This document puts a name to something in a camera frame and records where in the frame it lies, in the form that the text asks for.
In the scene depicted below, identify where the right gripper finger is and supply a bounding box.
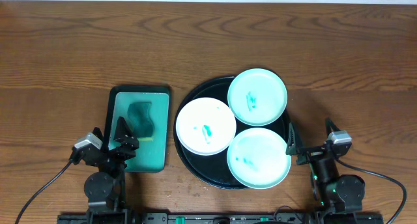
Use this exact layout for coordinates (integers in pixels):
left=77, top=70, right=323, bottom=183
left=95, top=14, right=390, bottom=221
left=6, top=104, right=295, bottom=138
left=325, top=117, right=339, bottom=135
left=286, top=122, right=303, bottom=156

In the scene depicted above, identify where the green scrubbing sponge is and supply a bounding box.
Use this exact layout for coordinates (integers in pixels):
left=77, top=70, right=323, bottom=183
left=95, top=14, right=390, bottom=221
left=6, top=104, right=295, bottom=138
left=128, top=102, right=154, bottom=138

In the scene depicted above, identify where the white plate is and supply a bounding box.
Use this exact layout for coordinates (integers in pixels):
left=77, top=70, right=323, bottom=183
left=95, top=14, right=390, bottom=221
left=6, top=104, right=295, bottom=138
left=175, top=97, right=237, bottom=156

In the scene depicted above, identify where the far mint green plate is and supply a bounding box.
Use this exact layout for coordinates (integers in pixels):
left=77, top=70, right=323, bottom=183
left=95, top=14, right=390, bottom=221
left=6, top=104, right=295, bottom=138
left=227, top=68, right=288, bottom=126

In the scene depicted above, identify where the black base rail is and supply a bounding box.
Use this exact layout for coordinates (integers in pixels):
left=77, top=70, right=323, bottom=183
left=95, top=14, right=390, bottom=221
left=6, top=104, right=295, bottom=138
left=57, top=212, right=385, bottom=224

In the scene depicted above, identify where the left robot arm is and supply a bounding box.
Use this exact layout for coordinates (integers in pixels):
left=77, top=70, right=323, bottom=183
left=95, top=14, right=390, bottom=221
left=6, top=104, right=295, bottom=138
left=83, top=117, right=139, bottom=214

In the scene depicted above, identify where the mint green plate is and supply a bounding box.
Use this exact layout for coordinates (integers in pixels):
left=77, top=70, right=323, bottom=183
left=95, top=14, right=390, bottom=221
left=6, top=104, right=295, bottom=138
left=227, top=68, right=288, bottom=126
left=227, top=128, right=291, bottom=189

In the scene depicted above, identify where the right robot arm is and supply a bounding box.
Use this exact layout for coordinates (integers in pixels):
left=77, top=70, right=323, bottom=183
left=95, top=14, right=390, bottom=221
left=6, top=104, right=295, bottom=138
left=286, top=118, right=365, bottom=214

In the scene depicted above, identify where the near mint green plate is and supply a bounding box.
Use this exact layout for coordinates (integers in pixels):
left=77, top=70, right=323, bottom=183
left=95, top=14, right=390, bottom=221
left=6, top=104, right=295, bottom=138
left=227, top=128, right=291, bottom=189

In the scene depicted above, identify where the left black cable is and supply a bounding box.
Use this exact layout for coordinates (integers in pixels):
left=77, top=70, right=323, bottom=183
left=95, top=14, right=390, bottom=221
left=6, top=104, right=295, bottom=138
left=14, top=158, right=74, bottom=224

